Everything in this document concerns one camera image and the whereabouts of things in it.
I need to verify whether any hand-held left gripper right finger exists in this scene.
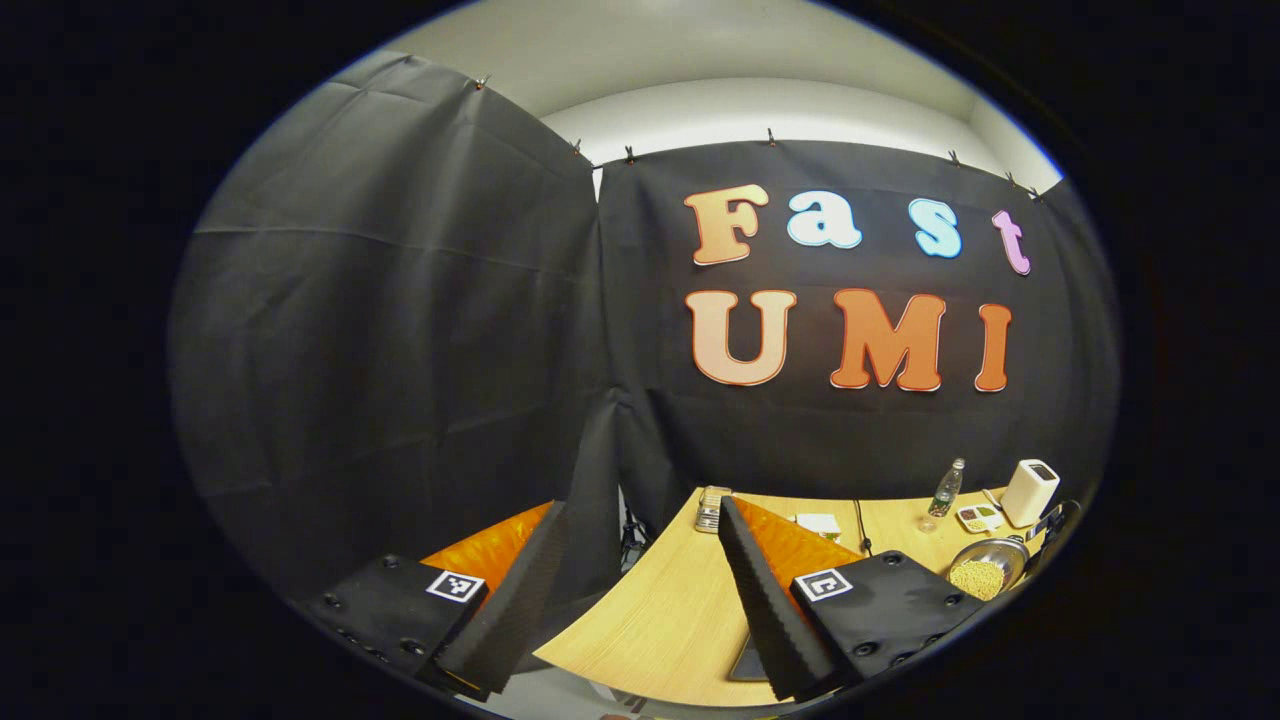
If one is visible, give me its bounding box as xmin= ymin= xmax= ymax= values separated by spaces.
xmin=718 ymin=495 xmax=991 ymax=703

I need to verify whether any white toaster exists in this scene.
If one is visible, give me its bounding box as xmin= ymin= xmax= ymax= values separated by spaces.
xmin=1001 ymin=459 xmax=1061 ymax=529

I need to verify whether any pile of soybeans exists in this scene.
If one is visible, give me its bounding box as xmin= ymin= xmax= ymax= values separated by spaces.
xmin=950 ymin=560 xmax=1006 ymax=602

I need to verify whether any row of backdrop clips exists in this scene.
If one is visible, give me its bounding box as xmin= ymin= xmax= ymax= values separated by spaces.
xmin=472 ymin=72 xmax=1046 ymax=201

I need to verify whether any glass cup in wire holder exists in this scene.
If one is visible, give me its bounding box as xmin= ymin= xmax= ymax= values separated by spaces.
xmin=695 ymin=486 xmax=733 ymax=535

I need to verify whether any steel pot with black handles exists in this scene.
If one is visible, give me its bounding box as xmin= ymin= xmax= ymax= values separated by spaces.
xmin=945 ymin=533 xmax=1035 ymax=603

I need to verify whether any black induction cooktop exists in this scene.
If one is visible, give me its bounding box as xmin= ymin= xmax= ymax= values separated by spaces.
xmin=728 ymin=635 xmax=771 ymax=685

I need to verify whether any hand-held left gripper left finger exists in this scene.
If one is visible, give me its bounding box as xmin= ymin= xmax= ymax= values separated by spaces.
xmin=300 ymin=500 xmax=573 ymax=703

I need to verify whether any black backdrop cloth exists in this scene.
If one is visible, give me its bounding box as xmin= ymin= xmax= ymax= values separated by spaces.
xmin=168 ymin=50 xmax=1121 ymax=621

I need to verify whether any clear plastic water bottle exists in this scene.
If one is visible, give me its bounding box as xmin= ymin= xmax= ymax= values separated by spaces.
xmin=927 ymin=458 xmax=967 ymax=520

